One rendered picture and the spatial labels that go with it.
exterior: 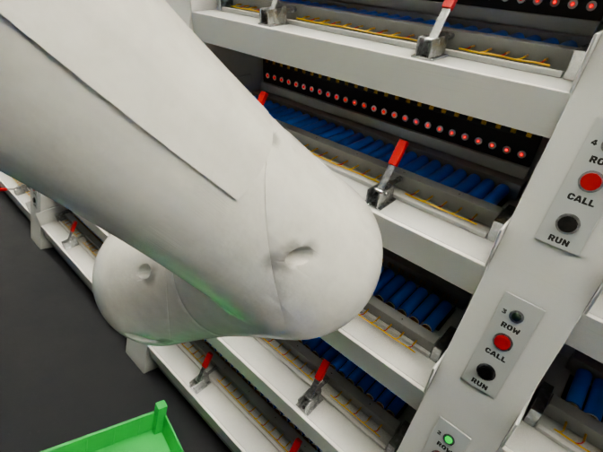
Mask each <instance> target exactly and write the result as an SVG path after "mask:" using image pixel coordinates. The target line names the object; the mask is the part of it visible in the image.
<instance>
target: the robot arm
mask: <svg viewBox="0 0 603 452"><path fill-rule="evenodd" d="M0 171H2V172H3V173H4V174H6V175H8V176H10V177H12V178H14V179H16V180H18V181H20V182H22V183H23V184H24V185H26V186H28V187H30V188H32V189H34V190H36V191H37V192H39V193H41V194H42V195H44V196H46V197H48V198H50V199H51V200H53V201H55V202H57V203H58V204H61V205H63V206H64V207H65V208H67V209H69V210H71V211H72V212H74V213H76V214H78V215H80V216H82V217H83V218H84V219H86V220H87V221H89V222H91V223H93V224H95V225H97V226H98V227H100V228H102V229H103V230H105V231H106V232H108V233H110V235H109V236H108V237H107V239H106V240H105V241H104V243H103V244H102V246H101V248H100V250H99V252H98V255H97V256H96V259H95V262H94V266H93V270H92V291H93V296H94V299H95V301H96V304H97V307H98V309H99V311H100V312H101V314H102V315H103V317H104V318H105V320H106V321H107V322H108V323H109V324H110V325H111V326H112V327H113V328H114V329H115V330H116V331H117V332H119V333H120V334H122V335H123V336H125V337H126V338H128V339H130V340H132V341H135V342H138V343H142V344H147V345H153V346H169V345H174V344H180V343H187V342H192V341H197V340H203V339H209V338H217V337H227V336H243V337H261V338H273V339H281V340H291V341H300V340H309V339H314V338H318V337H321V336H324V335H328V334H331V333H333V332H335V331H336V330H338V329H340V328H341V327H343V326H345V325H346V324H348V323H349V322H350V321H351V320H353V319H354V318H355V317H356V316H357V315H358V314H359V313H360V312H361V311H362V310H363V308H364V307H365V306H366V304H367V303H368V301H369V300H370V298H371V296H372V294H373V293H374V291H375V289H376V286H377V284H378V281H379V279H380V272H381V268H382V259H383V249H382V240H381V235H380V229H379V226H378V223H377V221H376V219H375V217H374V215H373V213H372V211H371V208H370V207H369V205H367V204H366V202H365V201H364V200H363V198H362V197H361V196H360V195H359V194H358V193H357V192H356V191H355V190H354V189H353V188H352V187H351V186H349V185H348V184H347V183H346V182H345V181H343V180H342V179H341V178H340V177H339V176H338V175H337V174H336V173H335V172H333V171H332V170H331V169H330V168H329V167H327V166H326V165H325V164H324V163H323V162H322V161H320V160H319V159H318V158H317V157H316V156H314V155H313V154H312V153H311V152H310V151H309V150H308V149H307V148H306V147H305V146H304V145H303V144H302V143H300V142H299V141H298V140H297V139H296V138H295V137H294V136H293V135H292V134H291V133H289V132H288V131H287V130H285V129H284V128H283V127H282V126H281V125H280V124H279V123H278V122H277V121H276V120H275V119H274V118H273V117H272V116H271V115H269V113H268V111H267V110H266V109H265V108H264V106H263V105H262V104H261V103H260V102H259V101H258V100H257V99H256V98H255V97H254V96H253V95H252V94H251V93H250V92H249V91H248V90H247V89H246V88H245V87H244V86H243V85H242V84H241V82H240V81H239V80H238V79H237V78H236V77H235V76H234V75H233V74H232V73H231V72H230V71H229V70H228V69H227V68H226V66H225V65H224V64H223V63H222V62H221V61H220V60H219V59H218V58H217V57H216V56H215V55H214V53H213V52H212V51H211V50H210V49H209V48H208V47H207V46H206V45H205V44H204V43H203V41H202V40H201V39H200V38H199V37H198V36H197V35H196V34H195V33H194V32H193V31H192V30H191V29H190V28H189V27H188V26H187V24H186V23H184V22H183V20H182V19H181V18H180V17H179V16H178V15H177V14H176V13H175V11H174V10H173V9H172V8H171V7H170V6H169V5H168V4H167V2H166V1H165V0H0Z"/></svg>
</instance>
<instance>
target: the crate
mask: <svg viewBox="0 0 603 452"><path fill-rule="evenodd" d="M167 407H168V406H167V405H166V403H165V401H164V400H162V401H160V402H157V403H155V408H154V411H152V412H150V413H146V414H143V415H141V416H138V417H135V418H133V419H130V420H128V421H125V422H121V423H118V424H116V425H113V426H110V427H108V428H105V429H103V430H98V431H95V432H94V433H91V434H88V435H85V436H82V437H80V438H78V439H73V440H70V441H68V442H66V443H63V444H60V445H58V446H55V447H52V448H48V449H46V450H43V451H40V452H184V450H183V448H182V446H181V445H180V443H179V440H178V438H177V436H176V433H175V431H174V429H173V428H172V426H171V424H170V421H169V419H168V417H167V415H166V412H167Z"/></svg>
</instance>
